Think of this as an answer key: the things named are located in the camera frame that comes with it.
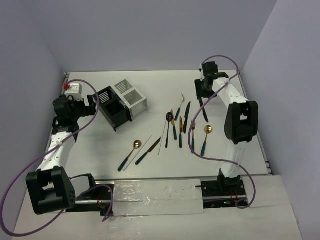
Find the black utensil caddy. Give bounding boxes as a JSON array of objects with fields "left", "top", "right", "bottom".
[{"left": 97, "top": 86, "right": 132, "bottom": 131}]

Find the black spoon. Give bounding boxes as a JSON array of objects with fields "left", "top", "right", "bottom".
[{"left": 165, "top": 112, "right": 173, "bottom": 149}]

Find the silver tape sheet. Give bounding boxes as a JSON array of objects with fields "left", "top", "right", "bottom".
[{"left": 112, "top": 179, "right": 204, "bottom": 217}]

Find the gold spoon green handle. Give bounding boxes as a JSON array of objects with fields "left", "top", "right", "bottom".
[
  {"left": 200, "top": 125, "right": 213, "bottom": 156},
  {"left": 117, "top": 140, "right": 142, "bottom": 172}
]

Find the white chopstick long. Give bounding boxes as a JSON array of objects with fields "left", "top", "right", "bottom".
[{"left": 123, "top": 135, "right": 152, "bottom": 172}]

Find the gold knife dark handle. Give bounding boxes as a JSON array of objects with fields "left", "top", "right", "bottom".
[{"left": 135, "top": 137, "right": 162, "bottom": 166}]

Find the gold knife green handle short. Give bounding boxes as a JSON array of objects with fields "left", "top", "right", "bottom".
[{"left": 179, "top": 116, "right": 183, "bottom": 149}]

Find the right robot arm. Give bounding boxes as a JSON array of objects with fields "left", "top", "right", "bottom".
[{"left": 194, "top": 61, "right": 259, "bottom": 196}]

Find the black serrated knife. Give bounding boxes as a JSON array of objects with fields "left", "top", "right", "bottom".
[{"left": 198, "top": 98, "right": 209, "bottom": 123}]

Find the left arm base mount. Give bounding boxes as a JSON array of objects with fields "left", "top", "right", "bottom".
[{"left": 66, "top": 187, "right": 112, "bottom": 216}]

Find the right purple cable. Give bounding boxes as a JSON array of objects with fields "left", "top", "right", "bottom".
[{"left": 189, "top": 54, "right": 256, "bottom": 210}]

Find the white utensil caddy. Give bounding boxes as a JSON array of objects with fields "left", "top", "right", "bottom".
[{"left": 113, "top": 79, "right": 148, "bottom": 120}]

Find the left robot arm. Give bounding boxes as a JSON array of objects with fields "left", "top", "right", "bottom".
[{"left": 26, "top": 93, "right": 97, "bottom": 215}]

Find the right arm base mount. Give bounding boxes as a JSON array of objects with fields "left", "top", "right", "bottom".
[{"left": 196, "top": 180, "right": 248, "bottom": 209}]

